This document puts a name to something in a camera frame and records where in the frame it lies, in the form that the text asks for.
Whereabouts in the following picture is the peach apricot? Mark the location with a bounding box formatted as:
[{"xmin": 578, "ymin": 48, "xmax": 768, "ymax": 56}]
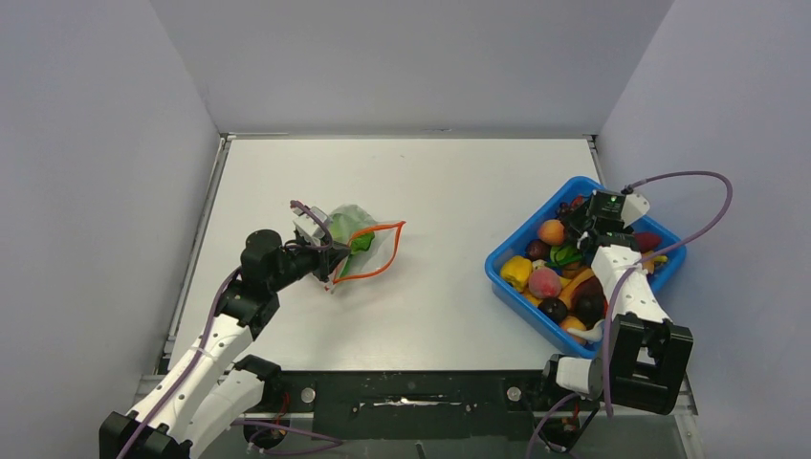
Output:
[{"xmin": 537, "ymin": 219, "xmax": 566, "ymax": 247}]

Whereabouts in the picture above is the clear zip bag orange zipper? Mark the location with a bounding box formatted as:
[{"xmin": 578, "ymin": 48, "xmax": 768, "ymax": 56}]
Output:
[{"xmin": 325, "ymin": 204, "xmax": 406, "ymax": 294}]

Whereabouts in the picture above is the pink peach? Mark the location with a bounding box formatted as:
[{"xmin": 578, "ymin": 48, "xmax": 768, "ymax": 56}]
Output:
[{"xmin": 527, "ymin": 267, "xmax": 562, "ymax": 298}]

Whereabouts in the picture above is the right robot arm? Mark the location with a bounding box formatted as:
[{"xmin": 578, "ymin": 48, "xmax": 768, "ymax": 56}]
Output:
[{"xmin": 537, "ymin": 189, "xmax": 693, "ymax": 415}]

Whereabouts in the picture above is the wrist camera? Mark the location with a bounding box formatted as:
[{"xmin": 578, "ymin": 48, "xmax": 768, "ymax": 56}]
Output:
[
  {"xmin": 293, "ymin": 208, "xmax": 331, "ymax": 247},
  {"xmin": 621, "ymin": 191, "xmax": 651, "ymax": 228}
]

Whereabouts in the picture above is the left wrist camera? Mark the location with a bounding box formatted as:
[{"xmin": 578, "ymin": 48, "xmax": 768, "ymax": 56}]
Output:
[{"xmin": 293, "ymin": 208, "xmax": 331, "ymax": 247}]

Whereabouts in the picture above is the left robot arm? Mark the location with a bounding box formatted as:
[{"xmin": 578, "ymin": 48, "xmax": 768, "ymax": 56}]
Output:
[{"xmin": 99, "ymin": 229, "xmax": 351, "ymax": 458}]

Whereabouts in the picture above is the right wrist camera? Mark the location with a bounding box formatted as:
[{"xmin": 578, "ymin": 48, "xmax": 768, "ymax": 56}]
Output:
[{"xmin": 621, "ymin": 191, "xmax": 651, "ymax": 228}]

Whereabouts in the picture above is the green lettuce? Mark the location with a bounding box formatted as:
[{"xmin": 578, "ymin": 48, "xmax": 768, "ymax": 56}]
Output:
[{"xmin": 329, "ymin": 205, "xmax": 377, "ymax": 277}]

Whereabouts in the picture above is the green star fruit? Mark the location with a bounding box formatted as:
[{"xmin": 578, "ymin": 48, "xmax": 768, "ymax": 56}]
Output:
[{"xmin": 548, "ymin": 244, "xmax": 583, "ymax": 268}]

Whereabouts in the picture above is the dark plum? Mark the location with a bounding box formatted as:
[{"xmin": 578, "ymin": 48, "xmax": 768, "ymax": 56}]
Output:
[{"xmin": 537, "ymin": 297, "xmax": 569, "ymax": 324}]

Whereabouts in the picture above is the yellow bell pepper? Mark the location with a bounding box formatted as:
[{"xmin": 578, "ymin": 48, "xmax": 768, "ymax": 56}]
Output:
[{"xmin": 499, "ymin": 255, "xmax": 534, "ymax": 293}]

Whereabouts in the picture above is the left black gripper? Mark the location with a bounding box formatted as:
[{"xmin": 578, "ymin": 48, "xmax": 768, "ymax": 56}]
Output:
[{"xmin": 269, "ymin": 233, "xmax": 351, "ymax": 293}]

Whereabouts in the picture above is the blue plastic bin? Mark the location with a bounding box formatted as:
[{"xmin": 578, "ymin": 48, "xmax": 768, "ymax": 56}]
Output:
[{"xmin": 484, "ymin": 176, "xmax": 690, "ymax": 361}]

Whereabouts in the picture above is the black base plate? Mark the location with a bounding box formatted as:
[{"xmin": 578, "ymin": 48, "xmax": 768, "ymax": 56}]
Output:
[{"xmin": 251, "ymin": 370, "xmax": 559, "ymax": 440}]

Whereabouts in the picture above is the purple sweet potato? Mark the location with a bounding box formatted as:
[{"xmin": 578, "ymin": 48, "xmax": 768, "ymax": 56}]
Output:
[{"xmin": 633, "ymin": 231, "xmax": 663, "ymax": 253}]

